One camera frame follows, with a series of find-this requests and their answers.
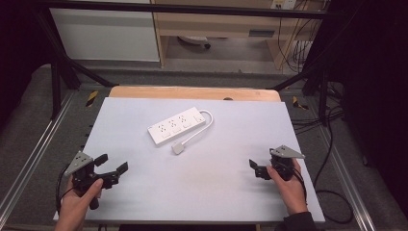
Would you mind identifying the aluminium floor rail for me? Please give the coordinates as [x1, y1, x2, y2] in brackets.
[0, 91, 77, 219]
[316, 124, 377, 231]

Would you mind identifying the black metal frame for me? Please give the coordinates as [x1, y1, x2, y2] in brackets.
[33, 0, 333, 127]

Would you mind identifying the wooden table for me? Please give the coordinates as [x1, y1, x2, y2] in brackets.
[108, 85, 282, 103]

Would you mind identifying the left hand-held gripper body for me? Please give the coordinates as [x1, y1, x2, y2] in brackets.
[64, 150, 120, 211]

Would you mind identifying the white cabinet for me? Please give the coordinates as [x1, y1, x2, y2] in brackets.
[49, 7, 161, 63]

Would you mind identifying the yellow black floor tape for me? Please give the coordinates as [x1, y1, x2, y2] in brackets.
[85, 90, 99, 108]
[292, 95, 310, 111]

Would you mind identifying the black floor cable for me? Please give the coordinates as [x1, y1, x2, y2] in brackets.
[313, 105, 355, 225]

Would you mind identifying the person's left hand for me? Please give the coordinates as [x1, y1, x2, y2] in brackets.
[53, 177, 105, 231]

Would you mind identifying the white power strip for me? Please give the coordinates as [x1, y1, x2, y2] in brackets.
[147, 106, 207, 146]

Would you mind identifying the white wall socket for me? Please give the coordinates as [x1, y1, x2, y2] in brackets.
[270, 0, 298, 11]

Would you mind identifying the white power strip cable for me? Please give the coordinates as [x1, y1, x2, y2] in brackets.
[181, 109, 215, 146]

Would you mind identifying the person's right hand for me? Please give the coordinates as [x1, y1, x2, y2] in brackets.
[266, 158, 309, 217]

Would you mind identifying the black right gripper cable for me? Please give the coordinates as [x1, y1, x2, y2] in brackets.
[293, 168, 308, 206]

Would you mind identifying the hanging black cables bundle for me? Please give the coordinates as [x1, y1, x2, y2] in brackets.
[277, 0, 331, 74]

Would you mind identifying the chair base with caster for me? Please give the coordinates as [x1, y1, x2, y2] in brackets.
[177, 35, 213, 50]

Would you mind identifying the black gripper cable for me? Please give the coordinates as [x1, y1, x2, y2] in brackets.
[55, 164, 77, 216]
[293, 168, 308, 206]

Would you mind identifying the light wooden desk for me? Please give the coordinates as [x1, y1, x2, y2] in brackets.
[150, 0, 325, 70]

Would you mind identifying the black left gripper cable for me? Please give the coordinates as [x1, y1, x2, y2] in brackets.
[55, 164, 77, 216]

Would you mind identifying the white power plug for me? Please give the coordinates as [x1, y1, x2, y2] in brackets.
[171, 141, 185, 156]

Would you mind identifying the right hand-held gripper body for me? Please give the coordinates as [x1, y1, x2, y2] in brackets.
[268, 144, 306, 182]

